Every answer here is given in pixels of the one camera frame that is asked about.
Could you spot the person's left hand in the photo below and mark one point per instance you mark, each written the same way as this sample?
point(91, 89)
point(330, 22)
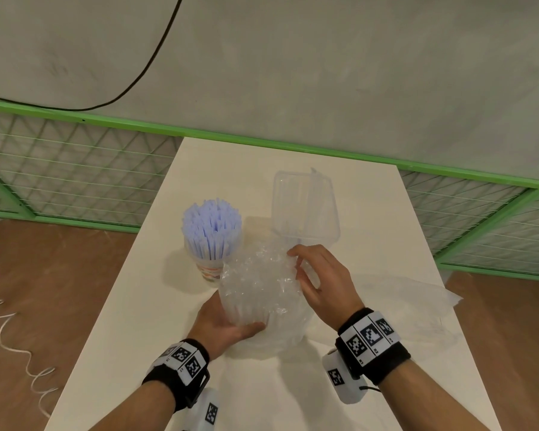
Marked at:
point(211, 325)

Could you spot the person's right hand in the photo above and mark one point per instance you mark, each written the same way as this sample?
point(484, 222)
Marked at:
point(330, 287)

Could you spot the person's left thumb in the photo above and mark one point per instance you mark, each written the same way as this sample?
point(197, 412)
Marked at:
point(247, 332)

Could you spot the person's right thumb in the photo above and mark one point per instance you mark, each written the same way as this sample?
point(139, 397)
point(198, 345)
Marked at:
point(306, 278)

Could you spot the clear bag of straws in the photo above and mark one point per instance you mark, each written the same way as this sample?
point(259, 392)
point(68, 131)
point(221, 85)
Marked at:
point(265, 296)

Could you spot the person's right forearm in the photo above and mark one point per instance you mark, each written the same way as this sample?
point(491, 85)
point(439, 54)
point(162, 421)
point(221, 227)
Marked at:
point(426, 401)

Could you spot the person's left forearm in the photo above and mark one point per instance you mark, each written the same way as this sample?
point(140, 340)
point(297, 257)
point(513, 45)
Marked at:
point(139, 410)

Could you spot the clear plastic lidded container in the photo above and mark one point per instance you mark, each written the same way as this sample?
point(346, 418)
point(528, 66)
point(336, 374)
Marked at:
point(305, 206)

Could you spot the clear printed straw cup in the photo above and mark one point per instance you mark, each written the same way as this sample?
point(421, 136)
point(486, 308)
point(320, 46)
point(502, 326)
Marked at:
point(209, 269)

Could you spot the black left wristband with markers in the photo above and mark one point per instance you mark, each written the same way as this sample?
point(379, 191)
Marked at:
point(179, 368)

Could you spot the black wristband with markers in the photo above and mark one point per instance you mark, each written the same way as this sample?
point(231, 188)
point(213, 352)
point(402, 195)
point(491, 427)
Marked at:
point(373, 343)
point(179, 368)

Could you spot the black right wristband with markers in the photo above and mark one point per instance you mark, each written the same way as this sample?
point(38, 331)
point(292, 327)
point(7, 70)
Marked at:
point(373, 343)

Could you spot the clear empty plastic bag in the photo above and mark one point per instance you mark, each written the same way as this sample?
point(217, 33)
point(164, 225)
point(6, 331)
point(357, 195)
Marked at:
point(408, 300)

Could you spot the bunch of white wrapped straws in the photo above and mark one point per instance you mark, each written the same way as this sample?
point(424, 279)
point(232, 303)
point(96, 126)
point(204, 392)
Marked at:
point(211, 228)

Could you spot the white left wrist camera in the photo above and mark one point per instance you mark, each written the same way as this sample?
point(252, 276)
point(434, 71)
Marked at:
point(209, 410)

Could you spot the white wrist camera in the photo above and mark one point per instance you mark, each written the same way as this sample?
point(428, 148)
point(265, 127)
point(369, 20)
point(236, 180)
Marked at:
point(209, 410)
point(341, 381)

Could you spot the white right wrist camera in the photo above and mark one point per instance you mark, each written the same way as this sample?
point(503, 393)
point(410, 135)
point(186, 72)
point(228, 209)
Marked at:
point(341, 381)

